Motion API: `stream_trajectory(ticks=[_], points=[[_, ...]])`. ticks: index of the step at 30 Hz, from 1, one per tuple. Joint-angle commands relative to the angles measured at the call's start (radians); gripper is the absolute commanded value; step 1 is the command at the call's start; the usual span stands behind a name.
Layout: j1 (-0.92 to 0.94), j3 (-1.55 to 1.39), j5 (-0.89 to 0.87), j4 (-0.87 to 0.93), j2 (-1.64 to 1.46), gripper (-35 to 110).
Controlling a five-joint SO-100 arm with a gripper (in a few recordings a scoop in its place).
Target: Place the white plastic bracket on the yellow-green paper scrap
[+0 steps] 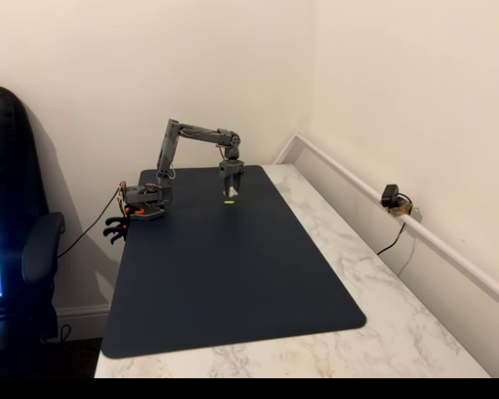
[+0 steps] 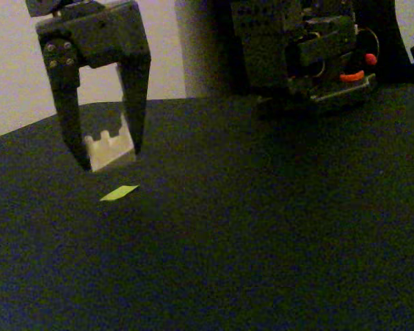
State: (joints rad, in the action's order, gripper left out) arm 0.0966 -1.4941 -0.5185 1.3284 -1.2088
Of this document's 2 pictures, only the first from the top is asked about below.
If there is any dark blue desk mat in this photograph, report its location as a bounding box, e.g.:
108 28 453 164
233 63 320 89
101 165 367 359

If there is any black orange table clamp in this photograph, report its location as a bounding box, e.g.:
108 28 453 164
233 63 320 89
103 205 131 234
103 227 129 246

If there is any black webcam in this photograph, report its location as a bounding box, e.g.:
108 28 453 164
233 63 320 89
381 184 401 209

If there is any white baseboard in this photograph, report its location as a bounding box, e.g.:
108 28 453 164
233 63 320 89
54 303 111 342

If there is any black office chair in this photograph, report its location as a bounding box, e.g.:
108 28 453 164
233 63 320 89
0 85 67 379

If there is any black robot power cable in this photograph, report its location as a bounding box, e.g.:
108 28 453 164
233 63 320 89
56 187 122 259

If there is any tan webcam mount block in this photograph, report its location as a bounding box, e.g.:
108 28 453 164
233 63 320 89
389 199 413 219

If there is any black webcam cable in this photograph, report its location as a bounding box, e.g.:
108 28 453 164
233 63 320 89
376 192 413 257

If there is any thin white cable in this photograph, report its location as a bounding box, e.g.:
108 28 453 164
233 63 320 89
397 236 419 278

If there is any white wall rail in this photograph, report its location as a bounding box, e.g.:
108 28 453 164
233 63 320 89
273 132 499 309

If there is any black cable on floor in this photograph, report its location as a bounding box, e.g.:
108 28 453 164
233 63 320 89
40 323 73 344

